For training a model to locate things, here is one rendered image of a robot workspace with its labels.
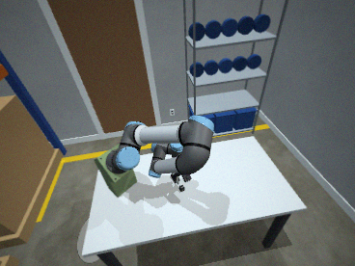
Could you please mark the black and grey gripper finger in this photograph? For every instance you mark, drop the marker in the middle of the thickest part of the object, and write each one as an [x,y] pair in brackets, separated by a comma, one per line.
[176,178]

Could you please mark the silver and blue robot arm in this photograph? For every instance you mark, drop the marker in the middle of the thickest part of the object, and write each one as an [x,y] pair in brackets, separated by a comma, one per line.
[190,142]

